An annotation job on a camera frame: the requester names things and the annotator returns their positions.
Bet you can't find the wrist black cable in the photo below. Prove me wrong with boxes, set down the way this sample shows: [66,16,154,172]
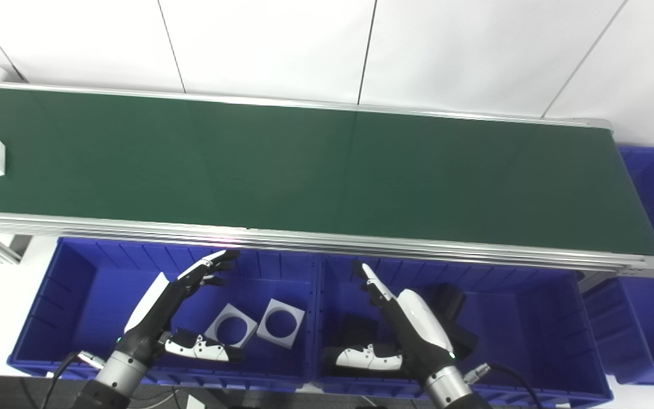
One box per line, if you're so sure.
[40,351,106,409]
[463,362,543,409]

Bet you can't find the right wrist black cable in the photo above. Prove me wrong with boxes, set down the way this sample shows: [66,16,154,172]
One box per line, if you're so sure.
[463,362,543,409]

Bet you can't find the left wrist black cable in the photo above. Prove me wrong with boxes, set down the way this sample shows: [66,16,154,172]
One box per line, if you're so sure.
[40,351,106,409]

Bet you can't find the blue bin with white parts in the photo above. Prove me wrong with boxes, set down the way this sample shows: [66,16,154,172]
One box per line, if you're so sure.
[7,237,319,393]

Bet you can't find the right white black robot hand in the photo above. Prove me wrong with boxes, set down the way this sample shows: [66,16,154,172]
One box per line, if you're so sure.
[321,260,458,380]

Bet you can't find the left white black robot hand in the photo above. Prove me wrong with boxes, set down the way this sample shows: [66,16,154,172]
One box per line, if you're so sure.
[116,249,244,364]

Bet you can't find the blue bin with black parts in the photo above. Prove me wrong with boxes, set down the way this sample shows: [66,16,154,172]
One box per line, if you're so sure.
[310,254,614,407]

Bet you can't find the green conveyor belt aluminium frame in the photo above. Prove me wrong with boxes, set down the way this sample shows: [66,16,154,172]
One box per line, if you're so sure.
[0,80,654,279]

